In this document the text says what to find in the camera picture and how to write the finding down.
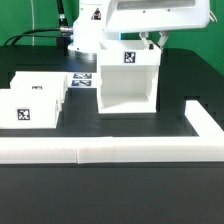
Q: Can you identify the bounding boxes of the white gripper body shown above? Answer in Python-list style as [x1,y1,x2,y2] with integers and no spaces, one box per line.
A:
[102,0,210,33]

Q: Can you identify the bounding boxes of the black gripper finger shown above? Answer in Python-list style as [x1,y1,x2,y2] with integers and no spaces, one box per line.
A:
[139,32,154,50]
[158,31,169,50]

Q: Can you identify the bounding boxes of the white drawer cabinet frame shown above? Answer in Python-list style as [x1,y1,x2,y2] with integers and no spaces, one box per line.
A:
[97,40,161,114]

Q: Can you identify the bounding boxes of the white drawer box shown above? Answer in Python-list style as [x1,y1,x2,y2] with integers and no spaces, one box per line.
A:
[0,89,61,129]
[10,71,68,100]

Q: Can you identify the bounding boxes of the white front drawer box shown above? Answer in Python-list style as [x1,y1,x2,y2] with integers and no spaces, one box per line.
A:
[0,89,61,129]

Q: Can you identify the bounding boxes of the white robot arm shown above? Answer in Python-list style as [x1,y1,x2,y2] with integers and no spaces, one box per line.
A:
[68,0,211,60]

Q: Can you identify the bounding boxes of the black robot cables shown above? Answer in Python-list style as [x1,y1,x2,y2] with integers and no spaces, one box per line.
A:
[3,0,75,47]

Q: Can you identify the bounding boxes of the white marker base plate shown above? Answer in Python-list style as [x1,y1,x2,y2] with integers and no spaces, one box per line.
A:
[67,72,97,88]

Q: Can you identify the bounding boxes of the white L-shaped fence rail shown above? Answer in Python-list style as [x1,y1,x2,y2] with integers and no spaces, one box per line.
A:
[0,100,224,164]

